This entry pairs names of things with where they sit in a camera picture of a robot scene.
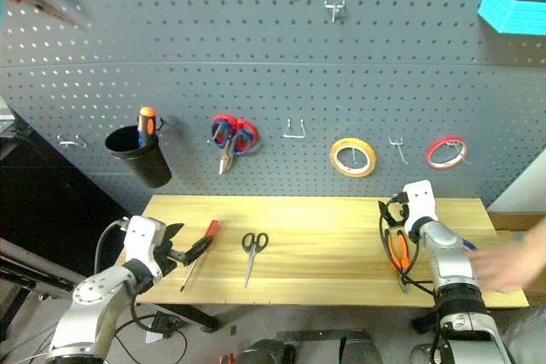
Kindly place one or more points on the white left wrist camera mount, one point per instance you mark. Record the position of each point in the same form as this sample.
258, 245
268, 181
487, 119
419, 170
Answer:
143, 238

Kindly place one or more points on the grey metal pegboard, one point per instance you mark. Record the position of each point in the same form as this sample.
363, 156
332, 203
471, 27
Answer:
273, 61

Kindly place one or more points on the black table leg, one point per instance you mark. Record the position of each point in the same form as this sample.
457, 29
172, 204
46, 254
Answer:
192, 316

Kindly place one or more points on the dark rounded shape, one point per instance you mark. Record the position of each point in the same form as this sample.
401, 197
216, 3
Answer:
264, 353

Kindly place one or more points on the black cabinet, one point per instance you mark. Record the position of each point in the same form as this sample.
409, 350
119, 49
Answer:
51, 198

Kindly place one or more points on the yellow tape roll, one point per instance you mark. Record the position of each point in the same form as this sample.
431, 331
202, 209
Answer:
341, 146

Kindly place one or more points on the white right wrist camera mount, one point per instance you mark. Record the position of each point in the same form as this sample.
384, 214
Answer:
420, 206

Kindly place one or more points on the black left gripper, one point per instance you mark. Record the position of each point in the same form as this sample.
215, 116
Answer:
170, 255

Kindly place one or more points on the metal loop hook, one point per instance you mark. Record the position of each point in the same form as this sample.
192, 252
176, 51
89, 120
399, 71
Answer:
70, 142

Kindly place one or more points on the white paper slip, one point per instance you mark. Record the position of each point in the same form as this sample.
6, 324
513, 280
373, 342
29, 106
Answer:
152, 337

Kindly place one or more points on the red tape roll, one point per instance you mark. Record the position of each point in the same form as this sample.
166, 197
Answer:
439, 144

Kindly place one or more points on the slim double metal hook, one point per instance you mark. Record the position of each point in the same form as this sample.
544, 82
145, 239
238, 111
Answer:
399, 148

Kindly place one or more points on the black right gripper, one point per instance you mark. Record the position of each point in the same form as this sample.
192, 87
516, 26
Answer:
401, 202

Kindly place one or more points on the cyan plastic bin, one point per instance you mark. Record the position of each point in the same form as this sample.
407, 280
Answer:
503, 10

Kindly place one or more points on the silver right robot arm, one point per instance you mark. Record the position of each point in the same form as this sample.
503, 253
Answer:
450, 255

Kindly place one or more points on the black cup holder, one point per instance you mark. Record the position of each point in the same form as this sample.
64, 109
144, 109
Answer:
143, 163

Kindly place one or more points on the black power strip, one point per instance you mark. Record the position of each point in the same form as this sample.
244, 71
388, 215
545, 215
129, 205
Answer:
163, 323

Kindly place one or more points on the person's bare hand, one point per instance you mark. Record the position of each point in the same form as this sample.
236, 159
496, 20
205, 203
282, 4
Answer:
512, 259

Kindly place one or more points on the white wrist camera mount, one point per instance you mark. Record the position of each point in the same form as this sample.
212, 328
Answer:
420, 206
143, 238

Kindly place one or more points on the short double metal hook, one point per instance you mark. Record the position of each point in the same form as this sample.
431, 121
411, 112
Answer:
335, 8

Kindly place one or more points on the grey person's clothing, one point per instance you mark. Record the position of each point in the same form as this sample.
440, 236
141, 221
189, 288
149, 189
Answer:
526, 340

